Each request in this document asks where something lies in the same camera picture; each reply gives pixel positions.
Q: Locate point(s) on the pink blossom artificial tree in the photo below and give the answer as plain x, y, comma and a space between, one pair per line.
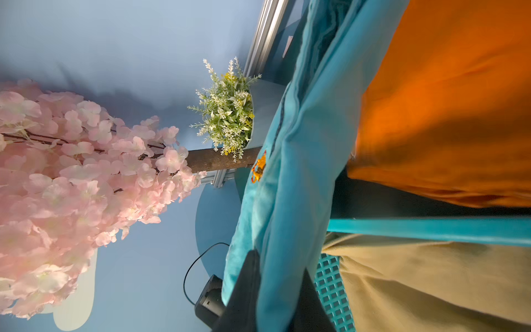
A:
75, 179

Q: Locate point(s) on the teal pants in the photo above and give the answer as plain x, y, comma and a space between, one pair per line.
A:
287, 202

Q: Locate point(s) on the beige pants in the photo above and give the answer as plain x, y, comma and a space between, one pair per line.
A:
397, 284

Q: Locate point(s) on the small potted green plant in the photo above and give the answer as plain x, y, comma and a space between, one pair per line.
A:
236, 110

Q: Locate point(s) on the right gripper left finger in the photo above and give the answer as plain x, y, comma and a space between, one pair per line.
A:
240, 314

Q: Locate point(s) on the teal plastic basket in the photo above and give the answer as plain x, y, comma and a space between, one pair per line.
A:
501, 231

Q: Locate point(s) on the orange pants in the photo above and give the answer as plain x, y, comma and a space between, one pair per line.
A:
447, 116

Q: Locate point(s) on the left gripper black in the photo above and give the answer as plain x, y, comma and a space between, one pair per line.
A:
209, 307

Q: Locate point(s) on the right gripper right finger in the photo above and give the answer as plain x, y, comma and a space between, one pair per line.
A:
310, 315

